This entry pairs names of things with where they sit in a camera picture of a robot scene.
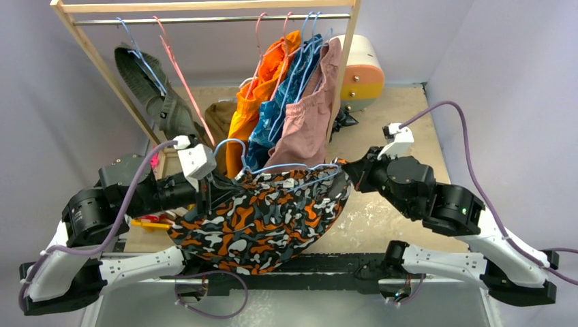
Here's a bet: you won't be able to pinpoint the white orange yellow drawer cabinet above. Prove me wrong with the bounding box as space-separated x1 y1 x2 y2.
340 34 385 112

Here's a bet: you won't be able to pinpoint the yellow plastic bin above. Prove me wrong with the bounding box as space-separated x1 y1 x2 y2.
130 216 174 232

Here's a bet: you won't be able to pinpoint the olive green shorts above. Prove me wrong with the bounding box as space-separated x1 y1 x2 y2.
114 43 208 142

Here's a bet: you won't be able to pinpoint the blue patterned shorts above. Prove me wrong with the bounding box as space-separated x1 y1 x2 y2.
245 52 320 171

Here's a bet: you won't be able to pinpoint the blue hanger holding pink shorts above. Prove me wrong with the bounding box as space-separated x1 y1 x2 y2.
290 12 324 103

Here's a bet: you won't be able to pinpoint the brown shorts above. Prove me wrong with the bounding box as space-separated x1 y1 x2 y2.
204 101 237 175

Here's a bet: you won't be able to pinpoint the pink shorts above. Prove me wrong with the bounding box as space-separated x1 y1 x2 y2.
264 37 342 172

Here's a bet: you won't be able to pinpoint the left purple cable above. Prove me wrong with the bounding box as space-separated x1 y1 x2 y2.
18 140 179 312

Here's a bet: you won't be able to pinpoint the blue wire hanger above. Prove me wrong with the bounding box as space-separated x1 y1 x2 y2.
213 138 341 191
116 17 167 96

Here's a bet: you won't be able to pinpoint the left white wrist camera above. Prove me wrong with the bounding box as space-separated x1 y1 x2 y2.
173 136 217 191

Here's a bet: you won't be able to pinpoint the camouflage orange black shorts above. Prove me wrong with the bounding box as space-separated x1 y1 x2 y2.
168 158 352 275

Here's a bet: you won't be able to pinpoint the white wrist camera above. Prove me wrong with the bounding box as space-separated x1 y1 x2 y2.
377 123 414 160
173 136 217 191

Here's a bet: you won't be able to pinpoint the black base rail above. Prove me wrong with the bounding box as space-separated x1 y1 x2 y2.
176 253 423 298

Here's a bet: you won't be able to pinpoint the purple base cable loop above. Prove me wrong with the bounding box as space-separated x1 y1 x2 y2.
174 270 249 321

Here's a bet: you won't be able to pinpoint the wooden clothes rack frame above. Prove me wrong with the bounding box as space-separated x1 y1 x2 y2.
50 1 361 144

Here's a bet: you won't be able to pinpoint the pink plastic tool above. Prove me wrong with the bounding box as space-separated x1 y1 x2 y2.
149 153 160 170

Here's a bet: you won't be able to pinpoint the pink hanger holding orange shorts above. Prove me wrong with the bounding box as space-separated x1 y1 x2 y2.
249 12 283 91

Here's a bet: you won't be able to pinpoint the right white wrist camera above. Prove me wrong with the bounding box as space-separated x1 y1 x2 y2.
377 123 414 160

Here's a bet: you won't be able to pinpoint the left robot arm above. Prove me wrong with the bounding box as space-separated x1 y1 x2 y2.
18 155 203 316

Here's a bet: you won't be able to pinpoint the pink wire hanger left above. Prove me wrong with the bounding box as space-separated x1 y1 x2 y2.
152 16 217 146

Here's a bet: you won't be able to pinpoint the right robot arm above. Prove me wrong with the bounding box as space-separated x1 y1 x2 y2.
344 146 559 307

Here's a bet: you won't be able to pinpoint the metal hanging rod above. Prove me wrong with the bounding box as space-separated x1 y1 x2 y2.
73 14 351 26

